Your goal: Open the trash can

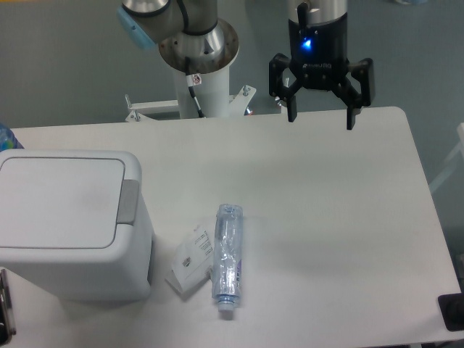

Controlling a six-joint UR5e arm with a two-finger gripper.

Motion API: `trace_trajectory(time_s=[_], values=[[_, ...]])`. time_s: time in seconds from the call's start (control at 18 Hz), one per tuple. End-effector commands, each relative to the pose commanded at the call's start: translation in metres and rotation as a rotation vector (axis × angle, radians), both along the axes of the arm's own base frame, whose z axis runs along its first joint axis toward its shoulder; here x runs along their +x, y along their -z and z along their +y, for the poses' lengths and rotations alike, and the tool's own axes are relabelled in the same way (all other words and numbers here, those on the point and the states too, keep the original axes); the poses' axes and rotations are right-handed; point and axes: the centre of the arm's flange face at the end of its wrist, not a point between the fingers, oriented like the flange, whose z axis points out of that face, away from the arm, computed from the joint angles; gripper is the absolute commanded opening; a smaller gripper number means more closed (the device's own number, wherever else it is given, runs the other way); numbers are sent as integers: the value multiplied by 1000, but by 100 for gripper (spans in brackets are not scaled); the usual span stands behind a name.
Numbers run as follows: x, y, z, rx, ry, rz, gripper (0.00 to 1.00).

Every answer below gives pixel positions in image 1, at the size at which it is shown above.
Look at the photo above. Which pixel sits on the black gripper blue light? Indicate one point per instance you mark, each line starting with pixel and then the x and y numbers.
pixel 319 62

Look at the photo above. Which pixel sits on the white push-lid trash can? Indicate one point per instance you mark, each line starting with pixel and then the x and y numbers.
pixel 75 224

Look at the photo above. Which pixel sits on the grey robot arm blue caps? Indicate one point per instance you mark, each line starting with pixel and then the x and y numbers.
pixel 200 47

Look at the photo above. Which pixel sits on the crushed clear plastic bottle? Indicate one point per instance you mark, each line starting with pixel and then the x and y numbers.
pixel 227 259

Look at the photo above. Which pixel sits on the white paper packet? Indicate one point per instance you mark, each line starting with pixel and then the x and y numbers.
pixel 191 266

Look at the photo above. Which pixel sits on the black clamp table corner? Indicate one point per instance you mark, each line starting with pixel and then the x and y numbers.
pixel 451 306

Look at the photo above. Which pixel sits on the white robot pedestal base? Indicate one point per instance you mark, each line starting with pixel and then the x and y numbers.
pixel 197 95

